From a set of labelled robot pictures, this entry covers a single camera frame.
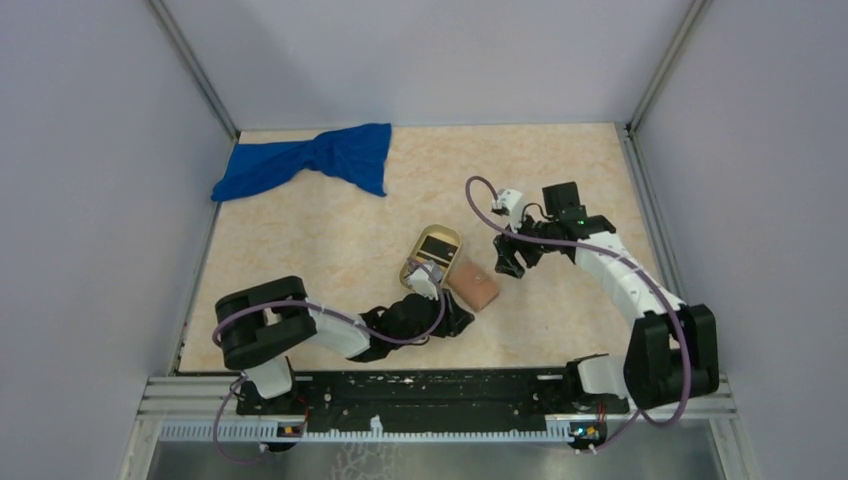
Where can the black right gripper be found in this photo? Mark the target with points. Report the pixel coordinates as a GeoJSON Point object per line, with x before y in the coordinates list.
{"type": "Point", "coordinates": [506, 261]}

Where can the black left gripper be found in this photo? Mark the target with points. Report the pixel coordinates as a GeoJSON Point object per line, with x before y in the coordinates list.
{"type": "Point", "coordinates": [458, 318]}

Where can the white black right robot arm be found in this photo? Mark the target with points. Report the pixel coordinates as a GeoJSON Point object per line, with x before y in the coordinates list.
{"type": "Point", "coordinates": [672, 350]}

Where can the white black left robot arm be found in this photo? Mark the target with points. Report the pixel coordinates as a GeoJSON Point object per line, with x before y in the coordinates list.
{"type": "Point", "coordinates": [256, 327]}

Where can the black VIP card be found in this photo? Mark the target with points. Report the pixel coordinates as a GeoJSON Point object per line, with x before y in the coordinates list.
{"type": "Point", "coordinates": [439, 251]}

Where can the beige oval plastic tray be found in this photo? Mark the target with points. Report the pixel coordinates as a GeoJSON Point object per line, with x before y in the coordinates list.
{"type": "Point", "coordinates": [438, 230]}

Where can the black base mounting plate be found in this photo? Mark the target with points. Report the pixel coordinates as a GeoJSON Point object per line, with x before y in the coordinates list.
{"type": "Point", "coordinates": [505, 399]}

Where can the blue cloth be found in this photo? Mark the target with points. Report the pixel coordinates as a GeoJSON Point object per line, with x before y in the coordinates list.
{"type": "Point", "coordinates": [357, 155]}

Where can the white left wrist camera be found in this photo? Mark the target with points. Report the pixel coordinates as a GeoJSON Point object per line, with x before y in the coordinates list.
{"type": "Point", "coordinates": [423, 278]}

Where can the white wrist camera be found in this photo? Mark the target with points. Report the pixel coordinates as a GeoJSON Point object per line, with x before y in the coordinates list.
{"type": "Point", "coordinates": [423, 278]}
{"type": "Point", "coordinates": [508, 202]}

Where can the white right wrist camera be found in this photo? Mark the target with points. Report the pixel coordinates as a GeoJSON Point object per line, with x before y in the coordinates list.
{"type": "Point", "coordinates": [508, 202]}

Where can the white slotted cable duct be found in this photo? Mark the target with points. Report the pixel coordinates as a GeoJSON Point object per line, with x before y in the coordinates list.
{"type": "Point", "coordinates": [269, 431]}

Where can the aluminium front rail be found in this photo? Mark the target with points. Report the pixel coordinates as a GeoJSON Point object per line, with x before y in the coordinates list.
{"type": "Point", "coordinates": [203, 395]}

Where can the aluminium right corner post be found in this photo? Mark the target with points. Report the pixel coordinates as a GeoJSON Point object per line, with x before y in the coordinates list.
{"type": "Point", "coordinates": [682, 36]}

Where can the aluminium corner post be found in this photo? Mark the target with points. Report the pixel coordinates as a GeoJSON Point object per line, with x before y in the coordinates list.
{"type": "Point", "coordinates": [682, 36]}
{"type": "Point", "coordinates": [190, 61]}

